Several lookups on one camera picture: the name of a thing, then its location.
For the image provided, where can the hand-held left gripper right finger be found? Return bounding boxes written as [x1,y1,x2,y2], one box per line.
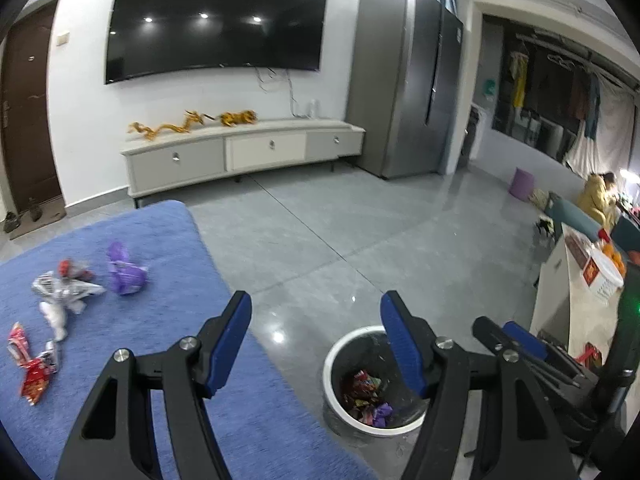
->
[379,290,573,480]

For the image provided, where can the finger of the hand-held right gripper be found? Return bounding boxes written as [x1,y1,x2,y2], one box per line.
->
[472,316,521,357]
[502,321,549,360]

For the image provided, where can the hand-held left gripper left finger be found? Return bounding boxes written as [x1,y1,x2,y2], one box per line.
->
[54,290,253,480]

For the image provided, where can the heap of mixed wrappers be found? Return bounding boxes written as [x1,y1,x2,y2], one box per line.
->
[339,368,394,426]

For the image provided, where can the white rimmed trash bin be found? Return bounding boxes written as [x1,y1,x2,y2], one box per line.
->
[322,325,431,439]

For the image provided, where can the large purple wrapper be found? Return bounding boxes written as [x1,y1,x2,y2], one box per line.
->
[107,240,150,295]

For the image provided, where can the orange red clear wrapper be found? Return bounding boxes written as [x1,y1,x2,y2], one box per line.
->
[58,258,96,281]

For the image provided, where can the white black printed wrapper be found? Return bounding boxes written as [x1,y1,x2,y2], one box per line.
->
[32,270,106,312]

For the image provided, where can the white tissue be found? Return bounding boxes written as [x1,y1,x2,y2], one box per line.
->
[39,302,69,342]

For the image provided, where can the red snack wrapper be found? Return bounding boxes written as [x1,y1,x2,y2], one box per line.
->
[20,359,54,405]

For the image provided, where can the red and white wrapper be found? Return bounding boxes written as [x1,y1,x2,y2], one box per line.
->
[7,322,32,364]

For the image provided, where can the white table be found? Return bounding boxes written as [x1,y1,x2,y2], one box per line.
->
[529,220,626,357]

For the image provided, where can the blue fluffy blanket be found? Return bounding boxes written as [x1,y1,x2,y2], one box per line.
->
[0,200,381,480]

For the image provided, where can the white box of oranges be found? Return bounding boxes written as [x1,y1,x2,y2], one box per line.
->
[582,242,627,306]

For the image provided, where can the teal chair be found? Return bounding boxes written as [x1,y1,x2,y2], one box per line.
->
[544,197,601,236]

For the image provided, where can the grey white television cabinet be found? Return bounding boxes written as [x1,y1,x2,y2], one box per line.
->
[119,117,367,210]

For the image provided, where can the brown doormat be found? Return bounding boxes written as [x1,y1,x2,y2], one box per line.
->
[9,204,69,241]

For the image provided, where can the white hanging sheet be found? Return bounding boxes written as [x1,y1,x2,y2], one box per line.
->
[564,72,639,179]

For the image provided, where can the long golden dragon figurine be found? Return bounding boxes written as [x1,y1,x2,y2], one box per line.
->
[127,121,191,142]

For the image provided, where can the golden tiger figurine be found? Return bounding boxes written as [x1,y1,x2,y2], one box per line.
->
[220,109,259,128]

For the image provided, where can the short golden dragon figurine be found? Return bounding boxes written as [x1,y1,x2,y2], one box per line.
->
[182,108,221,134]

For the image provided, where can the hanging dark clothes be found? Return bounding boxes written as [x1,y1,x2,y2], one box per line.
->
[569,72,601,139]

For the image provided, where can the yellow hanging garment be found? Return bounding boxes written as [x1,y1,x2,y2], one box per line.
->
[509,52,529,109]

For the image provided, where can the grey double door refrigerator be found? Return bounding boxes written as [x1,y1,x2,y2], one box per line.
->
[345,0,465,181]

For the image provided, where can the dark brown entrance door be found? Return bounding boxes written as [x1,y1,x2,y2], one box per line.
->
[0,2,64,217]

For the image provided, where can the black wall television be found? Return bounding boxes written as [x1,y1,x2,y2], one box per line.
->
[104,0,331,86]

